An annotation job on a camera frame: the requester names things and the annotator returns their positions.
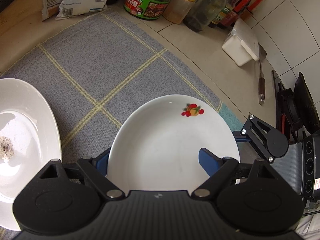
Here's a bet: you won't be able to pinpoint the white fruit plate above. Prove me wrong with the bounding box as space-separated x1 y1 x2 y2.
107 95 240 193

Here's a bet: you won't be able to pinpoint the stained white plate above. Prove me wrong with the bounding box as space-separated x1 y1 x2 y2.
1 78 62 231

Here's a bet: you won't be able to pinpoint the black gas stove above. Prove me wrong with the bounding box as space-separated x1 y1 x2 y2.
272 71 319 144

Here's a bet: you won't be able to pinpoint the grey blue checked mat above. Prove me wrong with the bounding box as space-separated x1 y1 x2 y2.
3 9 244 163

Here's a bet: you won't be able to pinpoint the white seasoning box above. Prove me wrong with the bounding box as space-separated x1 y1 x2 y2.
222 18 259 67

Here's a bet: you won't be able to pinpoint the clear glass bottle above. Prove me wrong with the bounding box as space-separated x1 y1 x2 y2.
183 0 240 32

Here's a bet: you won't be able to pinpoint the red label sauce bottles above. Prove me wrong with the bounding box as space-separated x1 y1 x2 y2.
208 0 264 29

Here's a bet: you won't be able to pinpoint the yellow lid spice jar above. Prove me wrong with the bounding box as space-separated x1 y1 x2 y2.
162 0 196 24

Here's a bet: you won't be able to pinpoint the bamboo cutting board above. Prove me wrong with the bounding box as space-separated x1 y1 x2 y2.
1 0 43 35

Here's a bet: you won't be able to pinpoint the wooden handle spatula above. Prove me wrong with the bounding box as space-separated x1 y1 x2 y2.
258 44 267 105

